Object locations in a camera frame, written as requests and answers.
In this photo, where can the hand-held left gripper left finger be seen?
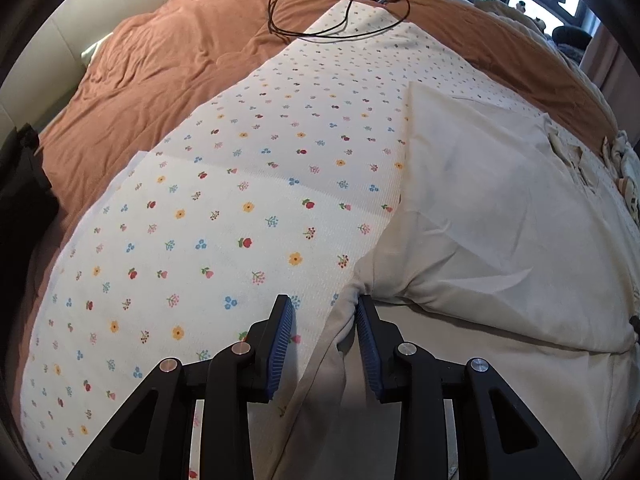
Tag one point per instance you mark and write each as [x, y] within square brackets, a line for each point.
[280, 345]

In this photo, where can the white bed headboard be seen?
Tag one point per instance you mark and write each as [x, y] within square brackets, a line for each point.
[65, 35]

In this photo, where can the white floral blanket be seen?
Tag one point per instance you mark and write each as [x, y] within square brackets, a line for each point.
[225, 210]

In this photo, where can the pink curtain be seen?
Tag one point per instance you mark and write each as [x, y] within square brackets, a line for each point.
[605, 60]

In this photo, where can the dark cloth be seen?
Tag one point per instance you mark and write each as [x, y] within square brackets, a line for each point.
[25, 200]

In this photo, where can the brown duvet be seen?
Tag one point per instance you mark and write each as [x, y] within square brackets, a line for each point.
[175, 60]

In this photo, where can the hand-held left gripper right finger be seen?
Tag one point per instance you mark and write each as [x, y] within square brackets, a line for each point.
[369, 345]

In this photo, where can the crumpled floral blanket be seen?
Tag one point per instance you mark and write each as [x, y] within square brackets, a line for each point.
[622, 160]

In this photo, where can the beige garment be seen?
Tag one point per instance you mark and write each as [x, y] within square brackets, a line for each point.
[475, 210]

